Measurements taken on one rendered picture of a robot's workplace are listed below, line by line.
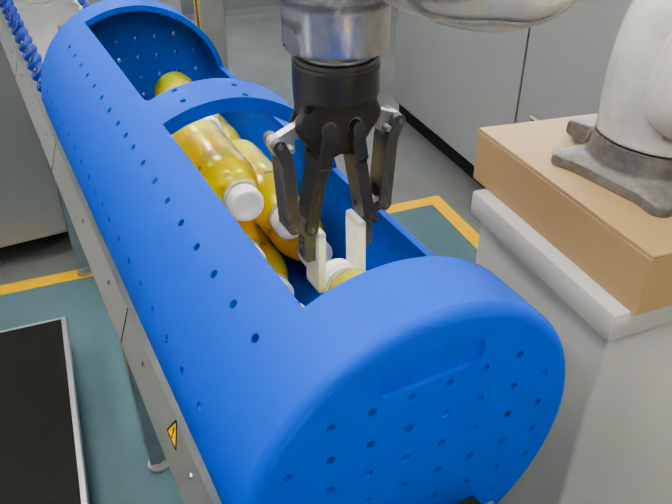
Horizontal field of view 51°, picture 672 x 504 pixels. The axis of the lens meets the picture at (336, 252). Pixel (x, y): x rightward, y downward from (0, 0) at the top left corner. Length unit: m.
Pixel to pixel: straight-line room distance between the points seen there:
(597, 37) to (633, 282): 1.64
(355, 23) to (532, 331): 0.26
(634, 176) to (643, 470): 0.49
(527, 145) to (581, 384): 0.34
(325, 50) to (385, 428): 0.29
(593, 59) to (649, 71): 1.56
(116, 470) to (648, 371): 1.42
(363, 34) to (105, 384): 1.81
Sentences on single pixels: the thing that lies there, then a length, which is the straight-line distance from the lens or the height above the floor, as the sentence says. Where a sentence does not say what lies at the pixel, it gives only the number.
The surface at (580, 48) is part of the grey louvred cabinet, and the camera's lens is 2.51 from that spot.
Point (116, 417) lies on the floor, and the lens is 2.15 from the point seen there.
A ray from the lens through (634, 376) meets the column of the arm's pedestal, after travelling 1.01.
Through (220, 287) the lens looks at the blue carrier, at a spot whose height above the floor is 1.20.
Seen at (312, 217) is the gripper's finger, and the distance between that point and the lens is 0.65.
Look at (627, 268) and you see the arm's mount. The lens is 0.87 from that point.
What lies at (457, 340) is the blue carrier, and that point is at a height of 1.21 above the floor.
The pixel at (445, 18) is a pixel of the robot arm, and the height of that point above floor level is 1.41.
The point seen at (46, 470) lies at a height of 0.15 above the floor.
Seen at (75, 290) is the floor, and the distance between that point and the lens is 2.66.
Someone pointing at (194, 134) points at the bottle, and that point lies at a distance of 0.86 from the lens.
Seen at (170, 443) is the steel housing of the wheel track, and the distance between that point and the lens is 0.88.
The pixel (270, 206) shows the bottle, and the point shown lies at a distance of 0.81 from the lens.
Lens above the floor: 1.52
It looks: 34 degrees down
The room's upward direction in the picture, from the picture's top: straight up
